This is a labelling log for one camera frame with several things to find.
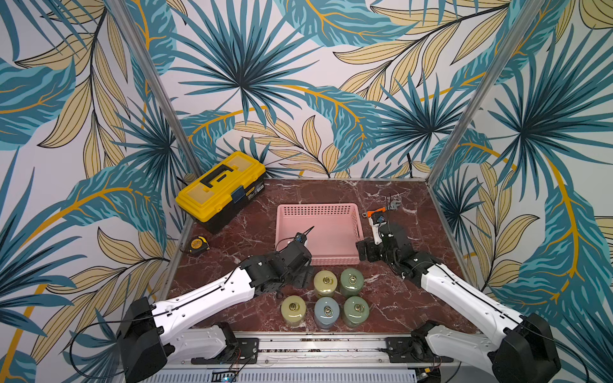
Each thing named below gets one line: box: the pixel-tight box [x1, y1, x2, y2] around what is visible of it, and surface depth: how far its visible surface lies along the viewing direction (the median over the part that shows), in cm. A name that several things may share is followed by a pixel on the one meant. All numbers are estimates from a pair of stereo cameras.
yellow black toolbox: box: [174, 150, 266, 234], surface depth 95 cm
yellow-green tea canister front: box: [280, 294, 307, 328], surface depth 75 cm
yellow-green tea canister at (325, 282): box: [312, 269, 338, 298], surface depth 81 cm
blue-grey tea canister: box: [313, 296, 341, 329], surface depth 75 cm
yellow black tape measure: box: [188, 235, 210, 257], surface depth 95 cm
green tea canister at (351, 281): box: [340, 267, 364, 298], surface depth 81 cm
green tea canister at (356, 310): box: [343, 296, 370, 328], surface depth 76 cm
